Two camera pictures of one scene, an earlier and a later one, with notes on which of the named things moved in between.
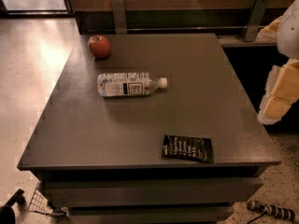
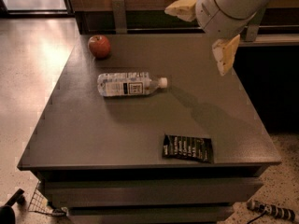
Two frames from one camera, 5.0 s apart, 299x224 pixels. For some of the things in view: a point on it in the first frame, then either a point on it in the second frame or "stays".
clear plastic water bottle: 128,84 stays
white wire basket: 39,203 stays
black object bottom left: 7,211 stays
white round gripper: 289,32 to 216,16
